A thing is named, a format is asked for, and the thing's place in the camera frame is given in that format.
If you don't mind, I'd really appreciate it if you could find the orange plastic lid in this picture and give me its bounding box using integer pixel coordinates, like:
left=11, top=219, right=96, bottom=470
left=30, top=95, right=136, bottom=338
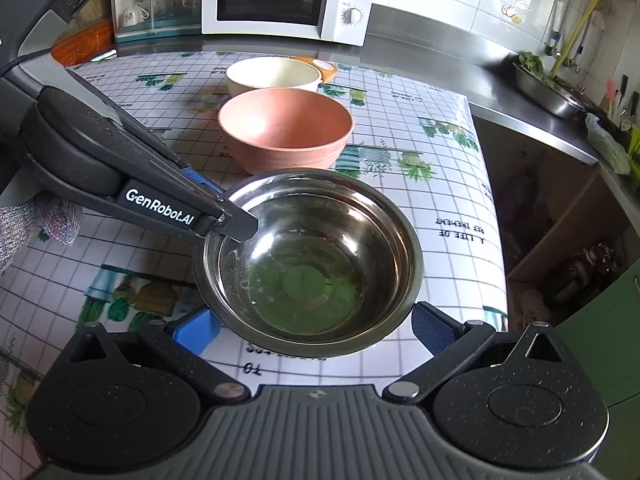
left=302, top=58, right=338, bottom=84

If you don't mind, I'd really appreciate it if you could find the left hand grey glove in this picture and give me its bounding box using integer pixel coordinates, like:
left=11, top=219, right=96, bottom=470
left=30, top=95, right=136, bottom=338
left=0, top=191, right=82, bottom=272

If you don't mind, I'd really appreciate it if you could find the patterned grid tablecloth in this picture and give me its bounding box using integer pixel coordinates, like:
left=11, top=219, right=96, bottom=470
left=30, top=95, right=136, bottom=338
left=1, top=52, right=506, bottom=479

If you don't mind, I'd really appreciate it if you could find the wooden cabinet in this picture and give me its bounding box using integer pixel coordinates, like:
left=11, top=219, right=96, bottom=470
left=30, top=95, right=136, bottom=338
left=51, top=0, right=115, bottom=66

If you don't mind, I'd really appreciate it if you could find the green dish rack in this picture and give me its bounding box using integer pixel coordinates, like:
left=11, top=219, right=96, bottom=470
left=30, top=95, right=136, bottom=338
left=628, top=126, right=640, bottom=172

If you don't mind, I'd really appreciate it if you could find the yellow hose pipe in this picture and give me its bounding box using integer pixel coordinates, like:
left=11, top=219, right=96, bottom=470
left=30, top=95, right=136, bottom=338
left=551, top=0, right=601, bottom=77

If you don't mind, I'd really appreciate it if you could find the pink spatula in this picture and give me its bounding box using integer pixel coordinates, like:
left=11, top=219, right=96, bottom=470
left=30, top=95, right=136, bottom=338
left=605, top=78, right=617, bottom=115

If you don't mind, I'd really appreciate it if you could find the pink plastic bowl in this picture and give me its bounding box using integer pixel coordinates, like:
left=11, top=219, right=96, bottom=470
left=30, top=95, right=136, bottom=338
left=218, top=88, right=355, bottom=174

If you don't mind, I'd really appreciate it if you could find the green plastic bag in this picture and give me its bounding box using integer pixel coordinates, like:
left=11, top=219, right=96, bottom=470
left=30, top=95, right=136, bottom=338
left=585, top=113, right=630, bottom=176

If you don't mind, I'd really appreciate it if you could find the stainless steel bowl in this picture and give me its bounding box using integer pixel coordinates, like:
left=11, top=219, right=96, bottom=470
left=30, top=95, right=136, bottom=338
left=193, top=170, right=423, bottom=359

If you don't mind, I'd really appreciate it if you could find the white mug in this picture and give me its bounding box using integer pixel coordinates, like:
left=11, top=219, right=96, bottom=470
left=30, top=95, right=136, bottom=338
left=120, top=2, right=150, bottom=27

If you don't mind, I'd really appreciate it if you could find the steel basin with greens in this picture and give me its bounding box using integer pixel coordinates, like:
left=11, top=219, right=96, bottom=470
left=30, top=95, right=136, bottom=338
left=513, top=51, right=586, bottom=119

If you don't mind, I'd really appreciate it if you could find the green cabinet door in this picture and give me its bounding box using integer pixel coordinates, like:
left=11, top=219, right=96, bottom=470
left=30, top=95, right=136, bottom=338
left=555, top=263, right=640, bottom=408

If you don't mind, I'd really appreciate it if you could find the cream plastic bowl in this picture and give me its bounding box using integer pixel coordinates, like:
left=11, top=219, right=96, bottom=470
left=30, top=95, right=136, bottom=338
left=226, top=56, right=322, bottom=96

